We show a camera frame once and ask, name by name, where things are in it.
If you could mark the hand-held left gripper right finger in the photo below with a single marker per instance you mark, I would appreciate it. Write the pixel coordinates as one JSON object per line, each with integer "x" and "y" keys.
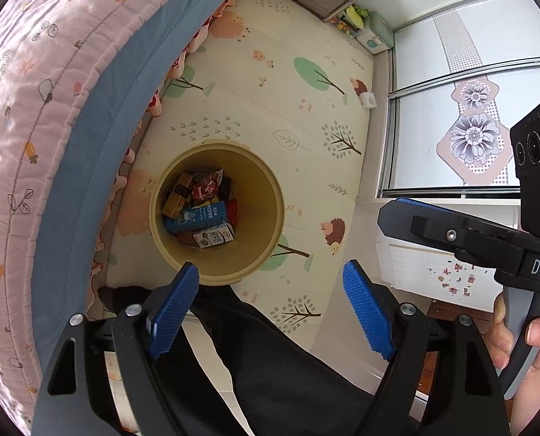
{"x": 370, "y": 314}

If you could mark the yellow green toy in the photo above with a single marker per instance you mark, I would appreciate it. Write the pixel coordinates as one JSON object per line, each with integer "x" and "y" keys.
{"x": 356, "y": 14}

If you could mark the small white block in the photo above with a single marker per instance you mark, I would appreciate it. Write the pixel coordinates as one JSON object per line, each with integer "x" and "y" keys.
{"x": 368, "y": 100}

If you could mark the yellow plastic bin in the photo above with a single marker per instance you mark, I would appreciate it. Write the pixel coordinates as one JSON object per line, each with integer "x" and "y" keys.
{"x": 256, "y": 200}

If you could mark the blue drink carton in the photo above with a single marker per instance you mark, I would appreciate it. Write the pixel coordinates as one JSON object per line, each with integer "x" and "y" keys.
{"x": 197, "y": 218}

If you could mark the red and white wrapper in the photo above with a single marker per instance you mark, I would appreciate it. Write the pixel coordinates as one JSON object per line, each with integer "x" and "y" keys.
{"x": 232, "y": 212}

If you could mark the person's leg black trousers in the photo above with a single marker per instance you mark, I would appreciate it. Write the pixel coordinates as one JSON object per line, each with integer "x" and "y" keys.
{"x": 288, "y": 372}

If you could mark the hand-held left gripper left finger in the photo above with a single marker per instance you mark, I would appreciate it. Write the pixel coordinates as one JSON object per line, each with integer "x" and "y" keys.
{"x": 174, "y": 314}

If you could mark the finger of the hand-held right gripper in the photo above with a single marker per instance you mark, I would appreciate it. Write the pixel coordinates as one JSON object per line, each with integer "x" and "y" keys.
{"x": 422, "y": 205}
{"x": 397, "y": 222}

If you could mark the person's right forearm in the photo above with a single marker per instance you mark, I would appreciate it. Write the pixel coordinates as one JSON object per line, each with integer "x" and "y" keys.
{"x": 533, "y": 399}

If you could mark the colourful small toys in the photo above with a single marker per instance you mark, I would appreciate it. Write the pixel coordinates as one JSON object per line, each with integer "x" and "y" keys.
{"x": 340, "y": 25}

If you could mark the white cabinet red stickers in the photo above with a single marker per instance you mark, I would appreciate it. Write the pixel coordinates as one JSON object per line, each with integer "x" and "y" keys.
{"x": 415, "y": 268}

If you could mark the white green drink carton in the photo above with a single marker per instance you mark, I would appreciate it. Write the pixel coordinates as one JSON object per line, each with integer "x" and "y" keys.
{"x": 213, "y": 237}

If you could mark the mint green storage box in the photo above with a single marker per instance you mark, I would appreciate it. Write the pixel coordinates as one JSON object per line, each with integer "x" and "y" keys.
{"x": 379, "y": 32}

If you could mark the cream tree print play mat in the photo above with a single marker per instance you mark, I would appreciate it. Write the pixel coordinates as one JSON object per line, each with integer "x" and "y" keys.
{"x": 261, "y": 100}

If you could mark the dark brown yellow box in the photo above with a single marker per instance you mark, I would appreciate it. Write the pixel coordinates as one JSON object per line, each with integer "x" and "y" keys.
{"x": 179, "y": 195}

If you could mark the white wardrobe door flower decal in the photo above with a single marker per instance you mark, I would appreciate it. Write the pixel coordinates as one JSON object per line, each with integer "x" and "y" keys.
{"x": 420, "y": 154}

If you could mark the pink printed quilt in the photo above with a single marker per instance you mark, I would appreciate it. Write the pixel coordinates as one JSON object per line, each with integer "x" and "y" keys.
{"x": 34, "y": 122}

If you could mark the white wardrobe door mesh stripe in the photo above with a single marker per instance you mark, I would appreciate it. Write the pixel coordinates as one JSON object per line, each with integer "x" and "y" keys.
{"x": 479, "y": 32}

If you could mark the dark small packet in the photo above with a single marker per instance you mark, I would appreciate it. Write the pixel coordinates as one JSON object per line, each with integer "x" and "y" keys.
{"x": 226, "y": 187}

